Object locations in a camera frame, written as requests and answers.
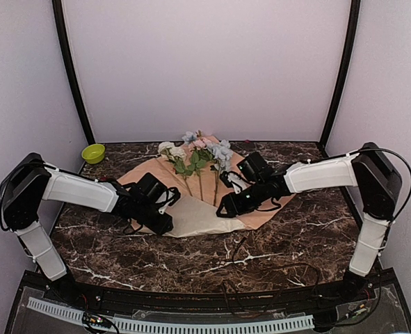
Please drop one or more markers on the pink fake flower stem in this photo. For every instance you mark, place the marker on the pink fake flower stem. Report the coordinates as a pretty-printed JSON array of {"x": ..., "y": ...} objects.
[{"x": 200, "y": 157}]

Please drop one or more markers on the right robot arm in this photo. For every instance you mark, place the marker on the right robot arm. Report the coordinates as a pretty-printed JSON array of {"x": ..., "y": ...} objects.
[{"x": 368, "y": 169}]

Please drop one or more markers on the right black frame post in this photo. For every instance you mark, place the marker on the right black frame post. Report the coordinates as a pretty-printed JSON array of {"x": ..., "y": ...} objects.
[{"x": 347, "y": 52}]

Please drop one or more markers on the small circuit board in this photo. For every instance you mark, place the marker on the small circuit board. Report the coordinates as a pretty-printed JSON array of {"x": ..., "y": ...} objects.
[{"x": 95, "y": 321}]

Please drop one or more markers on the blue fake flower bunch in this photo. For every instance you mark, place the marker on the blue fake flower bunch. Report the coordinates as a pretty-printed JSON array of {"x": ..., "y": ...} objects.
[{"x": 221, "y": 158}]

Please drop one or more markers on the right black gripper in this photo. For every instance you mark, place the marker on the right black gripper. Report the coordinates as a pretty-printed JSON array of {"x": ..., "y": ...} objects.
[{"x": 234, "y": 207}]

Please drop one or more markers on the white slotted cable duct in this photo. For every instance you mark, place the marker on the white slotted cable duct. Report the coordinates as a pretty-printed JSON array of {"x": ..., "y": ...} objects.
[{"x": 151, "y": 322}]

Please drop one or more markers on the left black frame post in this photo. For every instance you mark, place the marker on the left black frame post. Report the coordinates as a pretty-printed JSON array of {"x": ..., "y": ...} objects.
[{"x": 61, "y": 29}]

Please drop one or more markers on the black frame post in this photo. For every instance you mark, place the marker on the black frame post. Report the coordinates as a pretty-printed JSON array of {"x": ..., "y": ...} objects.
[
  {"x": 61, "y": 29},
  {"x": 347, "y": 52}
]

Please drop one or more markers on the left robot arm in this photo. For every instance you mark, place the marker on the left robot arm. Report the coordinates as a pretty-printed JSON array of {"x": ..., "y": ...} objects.
[{"x": 35, "y": 185}]

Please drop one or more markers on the green plastic bowl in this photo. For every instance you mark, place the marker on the green plastic bowl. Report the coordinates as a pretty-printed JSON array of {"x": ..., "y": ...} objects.
[{"x": 93, "y": 154}]

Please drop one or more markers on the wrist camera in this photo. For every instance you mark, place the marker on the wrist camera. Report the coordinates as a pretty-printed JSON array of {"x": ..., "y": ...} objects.
[
  {"x": 168, "y": 198},
  {"x": 233, "y": 180}
]

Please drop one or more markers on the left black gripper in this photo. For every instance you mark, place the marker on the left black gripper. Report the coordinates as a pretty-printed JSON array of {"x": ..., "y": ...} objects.
[{"x": 160, "y": 228}]

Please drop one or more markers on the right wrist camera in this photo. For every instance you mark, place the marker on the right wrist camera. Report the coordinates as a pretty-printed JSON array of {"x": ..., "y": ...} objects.
[{"x": 233, "y": 180}]

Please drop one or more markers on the white fake flower stem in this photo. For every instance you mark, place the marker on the white fake flower stem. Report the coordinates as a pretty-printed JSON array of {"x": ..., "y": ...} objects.
[{"x": 177, "y": 157}]

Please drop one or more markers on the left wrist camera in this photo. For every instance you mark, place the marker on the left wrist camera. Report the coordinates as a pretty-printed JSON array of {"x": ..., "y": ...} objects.
[{"x": 168, "y": 198}]

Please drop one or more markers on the peach wrapping paper sheet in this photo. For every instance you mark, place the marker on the peach wrapping paper sheet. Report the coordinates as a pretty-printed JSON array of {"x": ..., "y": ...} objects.
[{"x": 194, "y": 213}]

